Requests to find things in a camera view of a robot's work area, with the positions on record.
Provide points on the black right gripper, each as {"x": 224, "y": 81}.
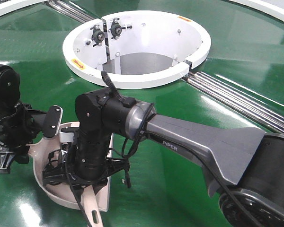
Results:
{"x": 85, "y": 163}

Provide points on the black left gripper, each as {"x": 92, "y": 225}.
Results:
{"x": 19, "y": 125}

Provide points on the pink plastic dustpan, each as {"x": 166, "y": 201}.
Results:
{"x": 61, "y": 194}

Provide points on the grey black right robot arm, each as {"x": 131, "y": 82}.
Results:
{"x": 245, "y": 166}

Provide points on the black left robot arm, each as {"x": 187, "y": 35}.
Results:
{"x": 9, "y": 86}

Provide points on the white outer rim left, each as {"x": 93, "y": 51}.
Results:
{"x": 12, "y": 5}

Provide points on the white rim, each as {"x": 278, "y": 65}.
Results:
{"x": 12, "y": 5}
{"x": 263, "y": 6}

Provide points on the steel rollers upper left seam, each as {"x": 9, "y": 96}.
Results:
{"x": 70, "y": 10}

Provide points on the steel rollers seam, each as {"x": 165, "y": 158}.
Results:
{"x": 70, "y": 10}
{"x": 237, "y": 100}

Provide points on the steel rollers right seam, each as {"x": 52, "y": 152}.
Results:
{"x": 237, "y": 100}

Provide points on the white outer rim right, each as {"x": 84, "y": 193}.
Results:
{"x": 263, "y": 6}

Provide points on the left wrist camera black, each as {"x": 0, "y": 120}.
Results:
{"x": 52, "y": 121}

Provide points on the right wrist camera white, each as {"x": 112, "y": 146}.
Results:
{"x": 68, "y": 134}

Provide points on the left black bearing mount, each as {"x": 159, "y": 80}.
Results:
{"x": 98, "y": 36}

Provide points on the black bearing mount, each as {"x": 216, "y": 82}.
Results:
{"x": 98, "y": 36}
{"x": 116, "y": 29}

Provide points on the right black bearing mount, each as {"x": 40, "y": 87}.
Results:
{"x": 116, "y": 29}

